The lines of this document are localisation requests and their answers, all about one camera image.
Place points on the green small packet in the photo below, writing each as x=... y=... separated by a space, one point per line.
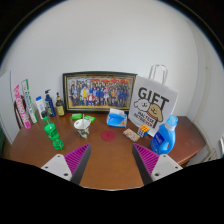
x=87 y=117

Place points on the small patterned packet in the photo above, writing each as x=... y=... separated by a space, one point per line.
x=131 y=135

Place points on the framed group photo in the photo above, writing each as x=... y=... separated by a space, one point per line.
x=97 y=91

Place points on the green white toothpaste box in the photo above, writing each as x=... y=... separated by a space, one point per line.
x=29 y=104

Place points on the dark red round coaster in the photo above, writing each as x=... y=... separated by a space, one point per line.
x=108 y=135

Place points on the white gift paper bag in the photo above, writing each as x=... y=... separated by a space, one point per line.
x=152 y=100

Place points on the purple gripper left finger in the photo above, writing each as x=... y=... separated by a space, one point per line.
x=71 y=166

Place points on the white small bottle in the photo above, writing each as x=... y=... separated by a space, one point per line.
x=40 y=105

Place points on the pink toothpaste box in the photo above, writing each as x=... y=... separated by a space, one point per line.
x=21 y=108

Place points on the rubik's cube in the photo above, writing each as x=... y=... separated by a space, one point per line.
x=143 y=131

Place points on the green soap box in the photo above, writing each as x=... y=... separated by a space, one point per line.
x=76 y=116

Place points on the blue detergent bottle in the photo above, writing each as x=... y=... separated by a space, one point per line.
x=165 y=138

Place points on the green plastic bottle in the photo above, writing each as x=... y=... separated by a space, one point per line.
x=52 y=132

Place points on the patterned paper cup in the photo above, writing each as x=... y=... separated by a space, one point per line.
x=82 y=127

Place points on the blue tissue pack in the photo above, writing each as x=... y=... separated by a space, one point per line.
x=116 y=118

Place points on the dark blue pump bottle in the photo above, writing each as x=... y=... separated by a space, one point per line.
x=49 y=104

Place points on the amber pump bottle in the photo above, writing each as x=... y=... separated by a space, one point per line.
x=59 y=105

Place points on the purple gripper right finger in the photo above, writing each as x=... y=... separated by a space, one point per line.
x=152 y=166

